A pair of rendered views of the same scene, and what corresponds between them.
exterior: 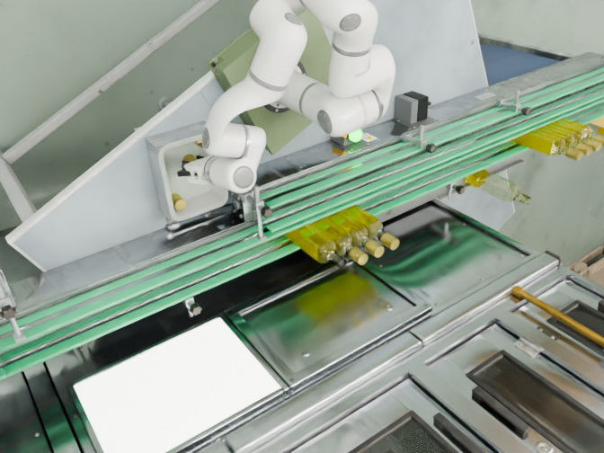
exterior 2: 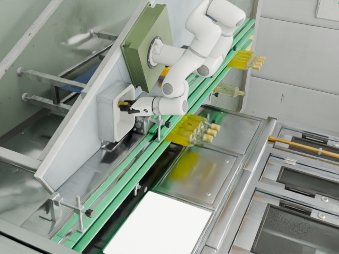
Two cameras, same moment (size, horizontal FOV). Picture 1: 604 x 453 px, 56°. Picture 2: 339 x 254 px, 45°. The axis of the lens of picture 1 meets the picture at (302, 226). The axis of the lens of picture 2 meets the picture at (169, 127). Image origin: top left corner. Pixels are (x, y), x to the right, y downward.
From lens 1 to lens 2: 101 cm
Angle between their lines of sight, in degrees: 28
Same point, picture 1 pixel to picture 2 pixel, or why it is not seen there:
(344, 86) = (219, 51)
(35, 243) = (51, 174)
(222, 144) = (178, 90)
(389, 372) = (247, 190)
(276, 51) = (211, 40)
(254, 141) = (186, 86)
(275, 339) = (187, 192)
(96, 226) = (75, 155)
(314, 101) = not seen: hidden behind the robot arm
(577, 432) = (330, 189)
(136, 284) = (115, 183)
